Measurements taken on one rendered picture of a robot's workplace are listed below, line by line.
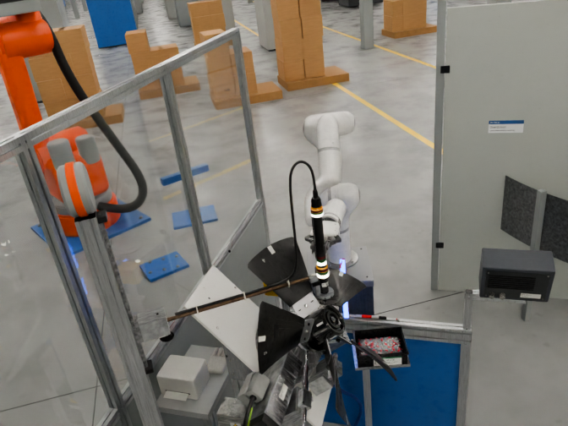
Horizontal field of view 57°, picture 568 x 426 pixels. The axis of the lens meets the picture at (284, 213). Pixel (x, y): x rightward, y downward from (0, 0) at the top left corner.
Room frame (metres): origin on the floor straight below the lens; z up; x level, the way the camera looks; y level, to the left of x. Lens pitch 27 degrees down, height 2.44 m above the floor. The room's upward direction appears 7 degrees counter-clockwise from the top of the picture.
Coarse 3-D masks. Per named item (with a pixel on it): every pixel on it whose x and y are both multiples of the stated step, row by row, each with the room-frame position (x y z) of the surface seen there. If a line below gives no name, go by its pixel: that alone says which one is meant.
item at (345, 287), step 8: (336, 272) 1.81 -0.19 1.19; (328, 280) 1.75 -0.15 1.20; (336, 280) 1.75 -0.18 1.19; (344, 280) 1.76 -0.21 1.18; (352, 280) 1.77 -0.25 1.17; (336, 288) 1.70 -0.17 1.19; (344, 288) 1.70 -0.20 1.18; (352, 288) 1.71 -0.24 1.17; (360, 288) 1.72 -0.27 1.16; (336, 296) 1.65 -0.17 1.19; (344, 296) 1.65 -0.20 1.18; (352, 296) 1.66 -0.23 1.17; (336, 304) 1.60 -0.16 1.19
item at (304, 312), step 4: (308, 296) 1.55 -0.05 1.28; (312, 296) 1.55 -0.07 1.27; (300, 300) 1.55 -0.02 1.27; (304, 300) 1.55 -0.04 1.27; (308, 300) 1.55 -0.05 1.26; (316, 300) 1.54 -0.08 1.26; (296, 304) 1.54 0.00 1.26; (300, 304) 1.54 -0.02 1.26; (308, 304) 1.54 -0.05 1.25; (312, 304) 1.54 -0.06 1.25; (316, 304) 1.54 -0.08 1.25; (292, 308) 1.53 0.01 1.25; (296, 308) 1.53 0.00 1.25; (300, 308) 1.53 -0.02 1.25; (304, 308) 1.53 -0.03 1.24; (308, 308) 1.53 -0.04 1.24; (312, 308) 1.53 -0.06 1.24; (316, 308) 1.53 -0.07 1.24; (296, 312) 1.52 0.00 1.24; (300, 312) 1.52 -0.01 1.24; (304, 312) 1.52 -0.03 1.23; (308, 312) 1.52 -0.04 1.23; (300, 316) 1.51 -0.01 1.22; (304, 316) 1.51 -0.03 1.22
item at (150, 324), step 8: (144, 312) 1.44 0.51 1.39; (152, 312) 1.43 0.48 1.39; (160, 312) 1.42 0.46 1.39; (136, 320) 1.38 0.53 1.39; (144, 320) 1.39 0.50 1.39; (152, 320) 1.38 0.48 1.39; (160, 320) 1.38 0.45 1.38; (136, 328) 1.37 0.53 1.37; (144, 328) 1.37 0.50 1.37; (152, 328) 1.38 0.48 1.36; (160, 328) 1.38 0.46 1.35; (168, 328) 1.39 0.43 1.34; (144, 336) 1.37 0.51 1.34; (152, 336) 1.37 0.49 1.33; (160, 336) 1.38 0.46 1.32
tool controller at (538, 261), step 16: (496, 256) 1.70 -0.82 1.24; (512, 256) 1.69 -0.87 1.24; (528, 256) 1.67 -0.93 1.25; (544, 256) 1.66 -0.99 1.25; (480, 272) 1.74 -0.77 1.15; (496, 272) 1.65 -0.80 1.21; (512, 272) 1.63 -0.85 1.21; (528, 272) 1.61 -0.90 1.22; (544, 272) 1.59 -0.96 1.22; (480, 288) 1.70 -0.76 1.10; (496, 288) 1.67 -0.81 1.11; (512, 288) 1.65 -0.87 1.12; (528, 288) 1.63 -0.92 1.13; (544, 288) 1.61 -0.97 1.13
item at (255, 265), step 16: (288, 240) 1.70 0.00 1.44; (256, 256) 1.63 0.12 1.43; (272, 256) 1.64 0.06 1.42; (288, 256) 1.65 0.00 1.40; (256, 272) 1.59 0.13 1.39; (272, 272) 1.60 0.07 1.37; (288, 272) 1.60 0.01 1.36; (304, 272) 1.61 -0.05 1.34; (288, 288) 1.57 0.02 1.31; (304, 288) 1.57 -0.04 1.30; (288, 304) 1.53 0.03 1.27
